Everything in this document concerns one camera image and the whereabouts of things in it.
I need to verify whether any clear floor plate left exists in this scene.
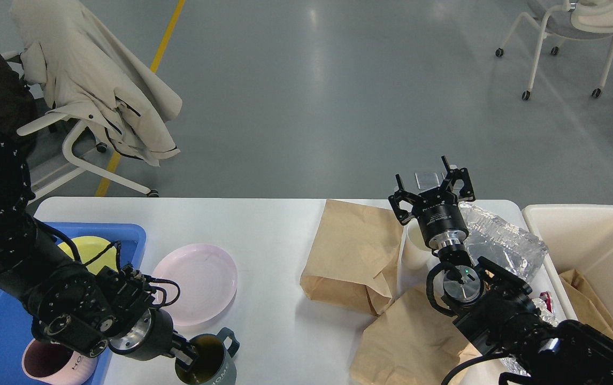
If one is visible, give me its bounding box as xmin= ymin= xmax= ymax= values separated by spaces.
xmin=415 ymin=172 xmax=441 ymax=192

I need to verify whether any foil container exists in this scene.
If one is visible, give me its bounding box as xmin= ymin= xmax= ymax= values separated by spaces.
xmin=500 ymin=297 xmax=562 ymax=377
xmin=459 ymin=202 xmax=548 ymax=283

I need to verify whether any teal mug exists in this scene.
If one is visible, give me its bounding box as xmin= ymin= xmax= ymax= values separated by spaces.
xmin=174 ymin=327 xmax=240 ymax=384

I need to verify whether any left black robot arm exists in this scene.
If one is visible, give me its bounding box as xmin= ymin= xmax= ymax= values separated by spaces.
xmin=0 ymin=132 xmax=200 ymax=369

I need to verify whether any far white chair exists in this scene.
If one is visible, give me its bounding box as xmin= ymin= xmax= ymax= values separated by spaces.
xmin=495 ymin=1 xmax=613 ymax=102

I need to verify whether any paper bag in bin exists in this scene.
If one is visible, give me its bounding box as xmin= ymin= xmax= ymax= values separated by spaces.
xmin=559 ymin=269 xmax=613 ymax=340

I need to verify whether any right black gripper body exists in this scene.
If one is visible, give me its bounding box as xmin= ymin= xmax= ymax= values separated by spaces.
xmin=412 ymin=187 xmax=470 ymax=250

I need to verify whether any beige plastic bin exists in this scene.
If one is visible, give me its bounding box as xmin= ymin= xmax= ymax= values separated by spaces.
xmin=523 ymin=204 xmax=613 ymax=319

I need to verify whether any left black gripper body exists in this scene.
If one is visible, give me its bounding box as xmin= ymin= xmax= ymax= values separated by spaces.
xmin=109 ymin=309 xmax=185 ymax=361

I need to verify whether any white paper cup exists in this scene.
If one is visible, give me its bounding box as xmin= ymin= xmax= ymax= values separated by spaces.
xmin=401 ymin=219 xmax=435 ymax=270

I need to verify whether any upper foil container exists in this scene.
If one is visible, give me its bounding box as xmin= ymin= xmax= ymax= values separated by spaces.
xmin=459 ymin=202 xmax=548 ymax=283

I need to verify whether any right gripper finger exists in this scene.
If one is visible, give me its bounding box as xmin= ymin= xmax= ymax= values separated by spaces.
xmin=440 ymin=156 xmax=476 ymax=202
xmin=388 ymin=173 xmax=419 ymax=225

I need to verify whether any white office chair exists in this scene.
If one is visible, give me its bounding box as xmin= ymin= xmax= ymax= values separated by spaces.
xmin=15 ymin=51 xmax=159 ymax=197

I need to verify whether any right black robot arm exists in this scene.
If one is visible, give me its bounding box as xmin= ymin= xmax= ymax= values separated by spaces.
xmin=389 ymin=156 xmax=613 ymax=384

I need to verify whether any beige coat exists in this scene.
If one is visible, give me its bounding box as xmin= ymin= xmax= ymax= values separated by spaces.
xmin=9 ymin=1 xmax=182 ymax=166

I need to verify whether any blue plastic tray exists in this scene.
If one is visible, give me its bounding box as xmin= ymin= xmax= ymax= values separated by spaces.
xmin=0 ymin=222 xmax=146 ymax=384

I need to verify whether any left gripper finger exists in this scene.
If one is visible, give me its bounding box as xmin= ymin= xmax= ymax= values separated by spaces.
xmin=171 ymin=344 xmax=199 ymax=371
xmin=173 ymin=330 xmax=198 ymax=353

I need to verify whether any brown paper bag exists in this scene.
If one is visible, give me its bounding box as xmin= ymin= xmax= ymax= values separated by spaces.
xmin=300 ymin=199 xmax=403 ymax=316
xmin=349 ymin=284 xmax=480 ymax=384

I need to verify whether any pink plate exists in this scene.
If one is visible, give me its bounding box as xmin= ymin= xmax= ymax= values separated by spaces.
xmin=153 ymin=243 xmax=238 ymax=327

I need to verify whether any yellow plate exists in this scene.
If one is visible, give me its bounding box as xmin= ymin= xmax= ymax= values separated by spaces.
xmin=71 ymin=236 xmax=121 ymax=276

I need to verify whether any pink mug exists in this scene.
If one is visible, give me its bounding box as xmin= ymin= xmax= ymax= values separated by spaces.
xmin=21 ymin=339 xmax=98 ymax=384

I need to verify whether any lower foil container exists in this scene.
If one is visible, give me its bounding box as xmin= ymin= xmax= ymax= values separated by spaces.
xmin=500 ymin=297 xmax=562 ymax=377

